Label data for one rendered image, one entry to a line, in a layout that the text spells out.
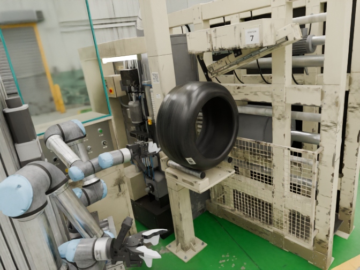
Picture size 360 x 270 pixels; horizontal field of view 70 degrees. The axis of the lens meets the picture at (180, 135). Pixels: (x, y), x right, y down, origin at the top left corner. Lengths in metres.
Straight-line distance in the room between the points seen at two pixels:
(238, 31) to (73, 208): 1.28
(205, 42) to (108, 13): 9.28
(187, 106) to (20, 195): 0.94
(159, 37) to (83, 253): 1.34
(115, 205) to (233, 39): 1.50
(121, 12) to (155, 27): 9.26
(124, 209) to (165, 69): 1.17
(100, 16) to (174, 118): 9.59
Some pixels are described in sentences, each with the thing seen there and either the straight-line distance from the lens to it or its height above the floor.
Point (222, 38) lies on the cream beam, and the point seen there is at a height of 1.71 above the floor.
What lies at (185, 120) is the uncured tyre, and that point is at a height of 1.29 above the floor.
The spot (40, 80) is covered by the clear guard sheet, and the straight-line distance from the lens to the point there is 1.85.
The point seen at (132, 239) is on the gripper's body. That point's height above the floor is 1.07.
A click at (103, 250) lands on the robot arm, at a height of 1.06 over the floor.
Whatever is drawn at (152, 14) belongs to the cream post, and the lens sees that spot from 1.83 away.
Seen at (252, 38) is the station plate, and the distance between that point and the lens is 1.62.
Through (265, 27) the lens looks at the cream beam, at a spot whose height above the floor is 1.74.
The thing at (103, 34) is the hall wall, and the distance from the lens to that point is 10.86.
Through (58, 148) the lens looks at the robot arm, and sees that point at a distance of 1.55.
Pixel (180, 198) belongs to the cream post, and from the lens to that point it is 2.15.
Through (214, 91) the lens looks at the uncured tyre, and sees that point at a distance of 1.61.
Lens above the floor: 1.68
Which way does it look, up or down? 18 degrees down
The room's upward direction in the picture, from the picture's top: 7 degrees counter-clockwise
